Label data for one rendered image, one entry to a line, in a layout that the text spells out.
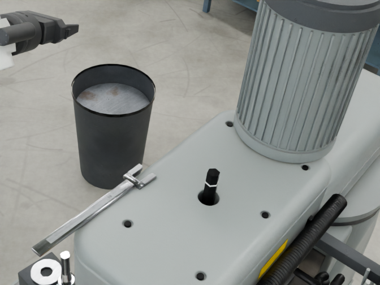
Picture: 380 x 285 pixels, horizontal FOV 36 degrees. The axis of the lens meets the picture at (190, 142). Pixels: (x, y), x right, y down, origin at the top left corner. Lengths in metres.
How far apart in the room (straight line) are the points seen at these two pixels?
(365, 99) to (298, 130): 0.53
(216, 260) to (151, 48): 3.98
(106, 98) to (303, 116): 2.48
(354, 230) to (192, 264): 0.75
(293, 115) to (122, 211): 0.33
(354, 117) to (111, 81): 2.27
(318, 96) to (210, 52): 3.88
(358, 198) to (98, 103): 2.11
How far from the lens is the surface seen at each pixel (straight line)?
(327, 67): 0.95
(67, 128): 3.97
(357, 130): 1.42
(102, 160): 3.37
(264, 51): 0.97
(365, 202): 1.55
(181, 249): 0.90
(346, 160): 1.35
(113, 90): 3.47
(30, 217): 3.44
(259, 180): 1.03
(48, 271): 1.79
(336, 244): 1.32
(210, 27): 5.19
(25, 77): 4.44
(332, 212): 1.14
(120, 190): 0.96
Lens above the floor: 2.60
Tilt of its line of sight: 41 degrees down
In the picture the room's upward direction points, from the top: 9 degrees clockwise
